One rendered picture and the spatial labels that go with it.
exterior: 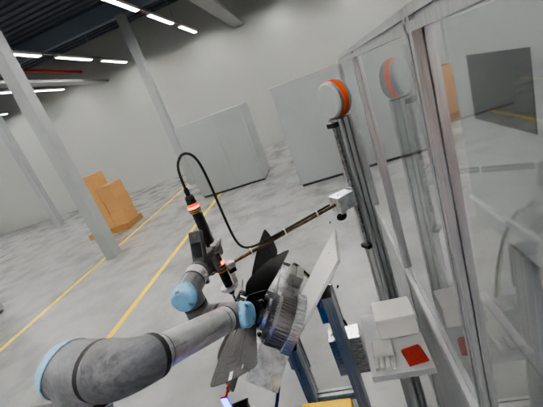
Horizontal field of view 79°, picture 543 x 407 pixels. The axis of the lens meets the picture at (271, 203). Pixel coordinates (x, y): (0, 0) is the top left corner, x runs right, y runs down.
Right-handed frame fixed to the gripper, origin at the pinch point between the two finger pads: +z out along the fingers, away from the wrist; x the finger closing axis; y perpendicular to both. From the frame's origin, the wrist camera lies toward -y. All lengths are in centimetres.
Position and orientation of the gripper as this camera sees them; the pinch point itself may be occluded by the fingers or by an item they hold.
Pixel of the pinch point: (212, 239)
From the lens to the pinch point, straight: 129.9
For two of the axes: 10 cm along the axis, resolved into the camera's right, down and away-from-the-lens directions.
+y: 3.3, 8.9, 3.1
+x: 9.4, -2.7, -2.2
